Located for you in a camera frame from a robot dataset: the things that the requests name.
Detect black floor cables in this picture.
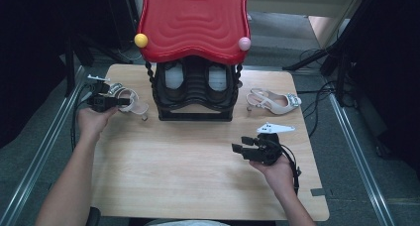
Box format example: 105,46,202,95
298,47,338,140

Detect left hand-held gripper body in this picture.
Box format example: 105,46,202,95
86,74,119,114

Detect black upright stand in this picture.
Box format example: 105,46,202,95
63,37,77,98

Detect left hand-held gripper cable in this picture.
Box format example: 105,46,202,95
70,83,97,153

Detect metal floor rail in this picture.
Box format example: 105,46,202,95
0,65,85,226
328,93,395,226

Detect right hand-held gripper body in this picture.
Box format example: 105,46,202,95
246,121,296,167

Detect black leather shoe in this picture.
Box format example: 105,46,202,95
205,62,234,105
160,60,189,105

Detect red and black shoe rack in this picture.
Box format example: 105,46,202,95
134,0,253,122

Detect black chair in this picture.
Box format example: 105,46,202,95
86,206,102,226

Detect person's left hand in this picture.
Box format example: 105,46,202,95
76,105,119,143

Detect white high-heeled sandal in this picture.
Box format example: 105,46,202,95
246,87,303,116
107,81,151,122

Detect person's light clothing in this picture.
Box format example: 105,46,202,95
145,219,232,226

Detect person's right hand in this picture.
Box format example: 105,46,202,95
249,155,297,201

